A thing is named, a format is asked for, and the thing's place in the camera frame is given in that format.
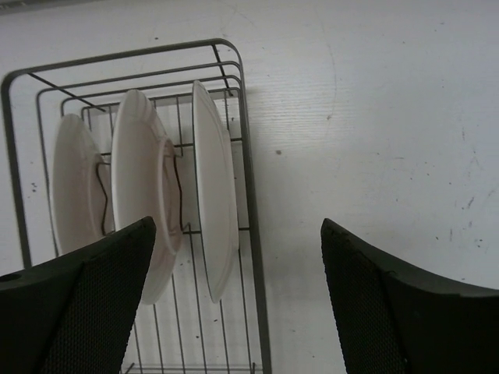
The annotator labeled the white plate red pattern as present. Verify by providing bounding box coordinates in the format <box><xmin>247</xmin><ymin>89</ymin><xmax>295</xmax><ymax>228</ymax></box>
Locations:
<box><xmin>111</xmin><ymin>90</ymin><xmax>182</xmax><ymax>305</ymax></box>

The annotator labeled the white plate orange sunburst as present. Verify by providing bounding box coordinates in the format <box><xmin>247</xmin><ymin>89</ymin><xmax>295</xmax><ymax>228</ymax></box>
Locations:
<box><xmin>192</xmin><ymin>80</ymin><xmax>239</xmax><ymax>303</ymax></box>

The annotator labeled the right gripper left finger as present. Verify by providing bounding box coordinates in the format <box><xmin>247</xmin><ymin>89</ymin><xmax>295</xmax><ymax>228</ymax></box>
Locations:
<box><xmin>1</xmin><ymin>217</ymin><xmax>156</xmax><ymax>373</ymax></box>

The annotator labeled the wire dish rack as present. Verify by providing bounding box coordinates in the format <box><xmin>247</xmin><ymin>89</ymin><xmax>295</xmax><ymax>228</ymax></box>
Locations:
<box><xmin>1</xmin><ymin>38</ymin><xmax>272</xmax><ymax>373</ymax></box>

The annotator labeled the white plate spiral pattern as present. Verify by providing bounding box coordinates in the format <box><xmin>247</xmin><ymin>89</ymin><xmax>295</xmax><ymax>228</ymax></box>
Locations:
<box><xmin>49</xmin><ymin>114</ymin><xmax>114</xmax><ymax>255</ymax></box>

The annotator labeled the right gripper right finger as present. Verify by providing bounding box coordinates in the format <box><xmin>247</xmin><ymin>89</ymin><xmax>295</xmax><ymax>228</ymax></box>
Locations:
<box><xmin>320</xmin><ymin>219</ymin><xmax>498</xmax><ymax>373</ymax></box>

